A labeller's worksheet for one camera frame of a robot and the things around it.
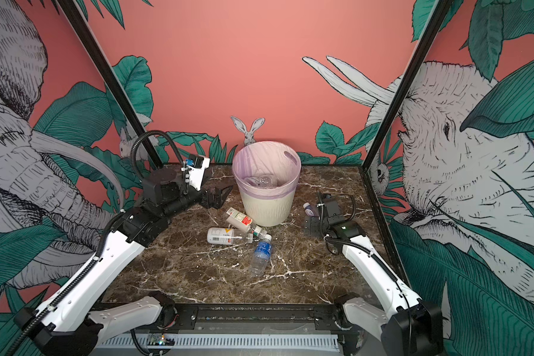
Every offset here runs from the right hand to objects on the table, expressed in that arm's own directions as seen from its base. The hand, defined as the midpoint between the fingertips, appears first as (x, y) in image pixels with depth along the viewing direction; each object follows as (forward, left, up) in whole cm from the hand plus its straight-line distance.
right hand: (316, 219), depth 82 cm
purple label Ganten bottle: (+12, 0, -12) cm, 17 cm away
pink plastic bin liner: (+27, +20, -1) cm, 33 cm away
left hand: (+1, +32, +23) cm, 39 cm away
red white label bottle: (+4, +28, -10) cm, 30 cm away
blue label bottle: (-9, +20, -10) cm, 25 cm away
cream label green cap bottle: (+16, +21, +3) cm, 27 cm away
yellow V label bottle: (-2, +36, -9) cm, 37 cm away
